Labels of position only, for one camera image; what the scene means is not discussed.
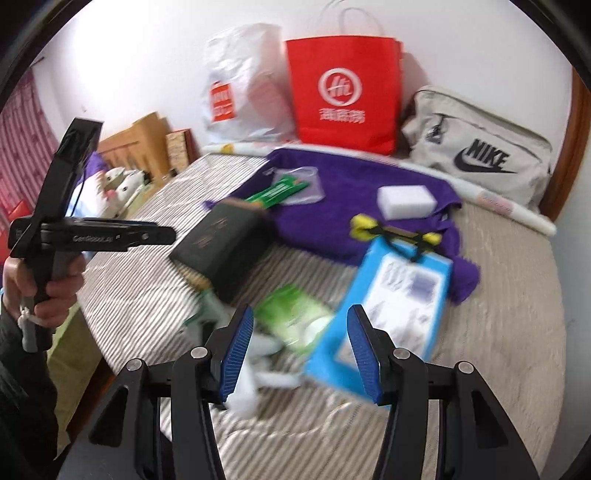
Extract red striped curtain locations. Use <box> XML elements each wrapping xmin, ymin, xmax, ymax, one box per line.
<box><xmin>0</xmin><ymin>69</ymin><xmax>61</xmax><ymax>217</ymax></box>

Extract blue tissue packet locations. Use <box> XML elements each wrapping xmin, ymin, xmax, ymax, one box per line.
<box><xmin>305</xmin><ymin>237</ymin><xmax>453</xmax><ymax>398</ymax></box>

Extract person's left forearm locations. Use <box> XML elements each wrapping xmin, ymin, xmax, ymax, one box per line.
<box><xmin>0</xmin><ymin>295</ymin><xmax>58</xmax><ymax>480</ymax></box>

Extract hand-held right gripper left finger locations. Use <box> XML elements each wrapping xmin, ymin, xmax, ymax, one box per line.
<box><xmin>88</xmin><ymin>305</ymin><xmax>254</xmax><ymax>480</ymax></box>

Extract brown wooden door frame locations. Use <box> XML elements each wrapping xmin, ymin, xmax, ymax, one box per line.
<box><xmin>540</xmin><ymin>65</ymin><xmax>591</xmax><ymax>222</ymax></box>

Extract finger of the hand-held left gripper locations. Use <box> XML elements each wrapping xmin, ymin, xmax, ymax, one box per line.
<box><xmin>113</xmin><ymin>220</ymin><xmax>177</xmax><ymax>247</ymax></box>

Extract red paper bag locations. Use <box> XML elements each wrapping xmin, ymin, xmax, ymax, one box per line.
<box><xmin>284</xmin><ymin>0</ymin><xmax>403</xmax><ymax>155</ymax></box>

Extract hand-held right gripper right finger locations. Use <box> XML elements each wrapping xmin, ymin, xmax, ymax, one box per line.
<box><xmin>346</xmin><ymin>305</ymin><xmax>541</xmax><ymax>480</ymax></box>

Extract yellow black clip tool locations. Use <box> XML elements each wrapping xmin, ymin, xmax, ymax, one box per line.
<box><xmin>349</xmin><ymin>213</ymin><xmax>441</xmax><ymax>264</ymax></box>

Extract white glove with mint cuff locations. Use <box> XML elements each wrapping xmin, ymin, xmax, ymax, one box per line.
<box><xmin>182</xmin><ymin>291</ymin><xmax>301</xmax><ymax>416</ymax></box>

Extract wooden headboard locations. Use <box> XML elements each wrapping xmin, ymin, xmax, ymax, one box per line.
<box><xmin>99</xmin><ymin>111</ymin><xmax>171</xmax><ymax>185</ymax></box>

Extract dark tea tin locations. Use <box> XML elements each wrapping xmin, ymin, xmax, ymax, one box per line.
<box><xmin>168</xmin><ymin>199</ymin><xmax>273</xmax><ymax>303</ymax></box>

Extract white mesh drawstring bag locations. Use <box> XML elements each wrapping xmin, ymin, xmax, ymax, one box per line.
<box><xmin>265</xmin><ymin>165</ymin><xmax>324</xmax><ymax>206</ymax></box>

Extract red cushion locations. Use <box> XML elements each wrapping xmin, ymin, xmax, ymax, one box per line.
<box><xmin>0</xmin><ymin>198</ymin><xmax>28</xmax><ymax>227</ymax></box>

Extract white printed paper roll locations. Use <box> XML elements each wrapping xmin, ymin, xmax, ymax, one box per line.
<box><xmin>201</xmin><ymin>141</ymin><xmax>557</xmax><ymax>236</ymax></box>

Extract green wet wipes packet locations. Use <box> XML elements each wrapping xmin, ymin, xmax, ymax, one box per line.
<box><xmin>254</xmin><ymin>285</ymin><xmax>334</xmax><ymax>356</ymax></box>

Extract person's left hand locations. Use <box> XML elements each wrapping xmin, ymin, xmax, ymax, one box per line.
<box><xmin>4</xmin><ymin>251</ymin><xmax>87</xmax><ymax>330</ymax></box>

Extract grey waist bag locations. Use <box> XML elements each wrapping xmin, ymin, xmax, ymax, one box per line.
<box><xmin>401</xmin><ymin>85</ymin><xmax>552</xmax><ymax>210</ymax></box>

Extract green bed sheet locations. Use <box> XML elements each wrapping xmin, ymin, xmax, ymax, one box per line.
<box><xmin>46</xmin><ymin>300</ymin><xmax>107</xmax><ymax>425</ymax></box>

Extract purple towel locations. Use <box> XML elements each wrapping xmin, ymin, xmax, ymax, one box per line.
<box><xmin>203</xmin><ymin>148</ymin><xmax>481</xmax><ymax>305</ymax></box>

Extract white plastic shopping bag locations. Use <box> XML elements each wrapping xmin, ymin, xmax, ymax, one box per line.
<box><xmin>201</xmin><ymin>23</ymin><xmax>298</xmax><ymax>144</ymax></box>

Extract striped mattress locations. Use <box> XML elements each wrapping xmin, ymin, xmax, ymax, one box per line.
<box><xmin>60</xmin><ymin>152</ymin><xmax>568</xmax><ymax>480</ymax></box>

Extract patterned notebook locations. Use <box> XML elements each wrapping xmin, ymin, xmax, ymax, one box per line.
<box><xmin>165</xmin><ymin>129</ymin><xmax>192</xmax><ymax>169</ymax></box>

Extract white sponge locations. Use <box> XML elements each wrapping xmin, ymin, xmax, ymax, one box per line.
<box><xmin>376</xmin><ymin>185</ymin><xmax>437</xmax><ymax>217</ymax></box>

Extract plush toys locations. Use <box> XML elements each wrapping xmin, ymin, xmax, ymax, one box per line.
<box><xmin>92</xmin><ymin>166</ymin><xmax>148</xmax><ymax>213</ymax></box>

